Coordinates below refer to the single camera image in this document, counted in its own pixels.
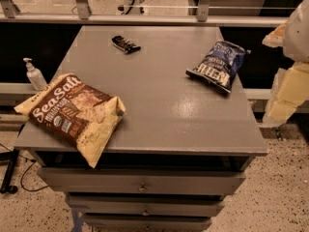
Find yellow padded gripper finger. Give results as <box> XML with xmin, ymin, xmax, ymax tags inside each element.
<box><xmin>262</xmin><ymin>23</ymin><xmax>286</xmax><ymax>48</ymax></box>
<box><xmin>263</xmin><ymin>62</ymin><xmax>309</xmax><ymax>125</ymax></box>

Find blue chip bag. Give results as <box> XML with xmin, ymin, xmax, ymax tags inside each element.
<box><xmin>185</xmin><ymin>41</ymin><xmax>247</xmax><ymax>93</ymax></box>

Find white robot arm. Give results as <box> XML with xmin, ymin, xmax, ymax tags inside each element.
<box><xmin>262</xmin><ymin>0</ymin><xmax>309</xmax><ymax>128</ymax></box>

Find yellow brown sea salt chip bag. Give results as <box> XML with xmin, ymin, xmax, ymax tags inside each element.
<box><xmin>14</xmin><ymin>73</ymin><xmax>126</xmax><ymax>168</ymax></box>

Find grey drawer cabinet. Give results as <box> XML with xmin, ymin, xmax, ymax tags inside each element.
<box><xmin>14</xmin><ymin>25</ymin><xmax>268</xmax><ymax>232</ymax></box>

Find bottom grey drawer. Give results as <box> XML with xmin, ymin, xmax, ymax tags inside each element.
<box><xmin>83</xmin><ymin>215</ymin><xmax>211</xmax><ymax>231</ymax></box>

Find grey drawer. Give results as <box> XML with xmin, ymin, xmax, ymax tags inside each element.
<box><xmin>83</xmin><ymin>215</ymin><xmax>211</xmax><ymax>231</ymax></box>
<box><xmin>66</xmin><ymin>195</ymin><xmax>224</xmax><ymax>217</ymax></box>
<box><xmin>38</xmin><ymin>168</ymin><xmax>245</xmax><ymax>195</ymax></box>

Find middle grey drawer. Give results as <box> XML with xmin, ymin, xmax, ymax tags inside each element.
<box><xmin>66</xmin><ymin>195</ymin><xmax>224</xmax><ymax>217</ymax></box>

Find top grey drawer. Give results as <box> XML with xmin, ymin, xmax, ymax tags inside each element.
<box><xmin>38</xmin><ymin>168</ymin><xmax>245</xmax><ymax>195</ymax></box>

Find clear pump sanitizer bottle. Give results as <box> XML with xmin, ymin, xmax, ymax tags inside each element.
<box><xmin>23</xmin><ymin>58</ymin><xmax>47</xmax><ymax>91</ymax></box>

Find black stand leg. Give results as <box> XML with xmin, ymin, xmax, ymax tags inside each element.
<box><xmin>0</xmin><ymin>150</ymin><xmax>18</xmax><ymax>194</ymax></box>

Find grey metal railing frame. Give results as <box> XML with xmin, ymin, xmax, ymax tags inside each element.
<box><xmin>0</xmin><ymin>0</ymin><xmax>302</xmax><ymax>27</ymax></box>

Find black floor cable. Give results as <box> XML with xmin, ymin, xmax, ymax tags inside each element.
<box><xmin>0</xmin><ymin>142</ymin><xmax>49</xmax><ymax>192</ymax></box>

